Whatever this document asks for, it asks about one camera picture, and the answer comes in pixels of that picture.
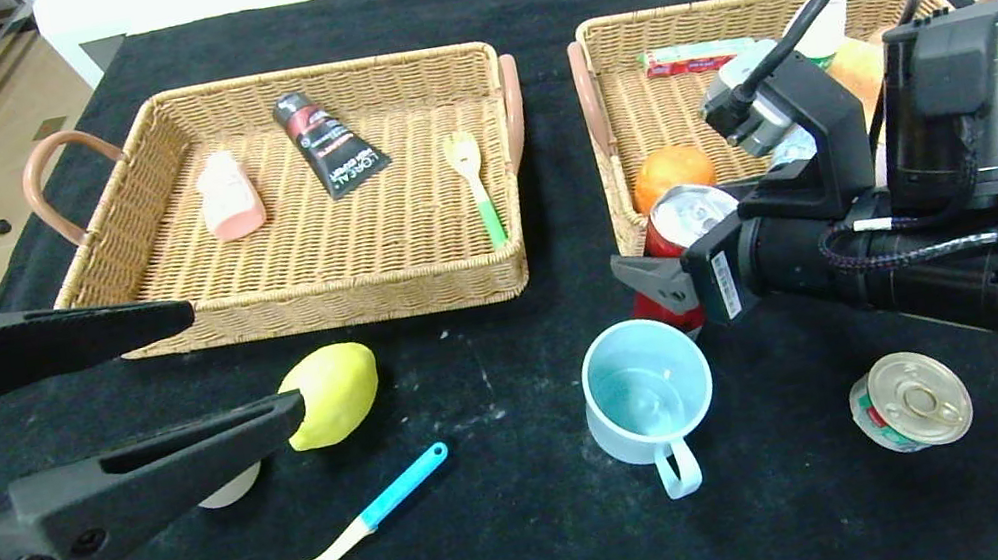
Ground small beige cup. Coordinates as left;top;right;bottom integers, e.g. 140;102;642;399
192;460;268;513

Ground small pink bottle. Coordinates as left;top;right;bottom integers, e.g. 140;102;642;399
191;144;271;246

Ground yellow bread bun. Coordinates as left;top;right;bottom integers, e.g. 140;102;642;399
824;33;897;133

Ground white milk drink bottle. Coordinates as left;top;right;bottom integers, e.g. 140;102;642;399
785;0;869;74

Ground yellow lemon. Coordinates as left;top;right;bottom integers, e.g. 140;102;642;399
273;338;389;454

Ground rectangular wicker basket brown handles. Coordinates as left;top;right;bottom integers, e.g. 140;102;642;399
11;32;556;378
563;0;998;264

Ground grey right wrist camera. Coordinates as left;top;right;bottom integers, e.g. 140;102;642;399
690;25;884;239

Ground red green candy box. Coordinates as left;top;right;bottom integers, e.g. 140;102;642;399
636;34;753;85

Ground black cosmetic tube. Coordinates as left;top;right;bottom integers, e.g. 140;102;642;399
270;78;397;209

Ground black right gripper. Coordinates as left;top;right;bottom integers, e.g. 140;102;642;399
600;164;869;349

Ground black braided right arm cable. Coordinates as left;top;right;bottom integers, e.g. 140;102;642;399
817;197;998;287

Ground short silver tin can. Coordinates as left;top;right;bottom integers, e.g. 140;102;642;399
842;343;979;462

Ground beige fork green handle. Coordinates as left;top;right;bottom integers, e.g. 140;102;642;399
441;125;512;257

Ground light blue mug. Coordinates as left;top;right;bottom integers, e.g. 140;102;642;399
572;308;732;513

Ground red soda can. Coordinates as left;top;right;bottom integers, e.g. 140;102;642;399
615;176;761;344

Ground orange fruit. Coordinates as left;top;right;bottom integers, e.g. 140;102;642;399
627;139;722;217

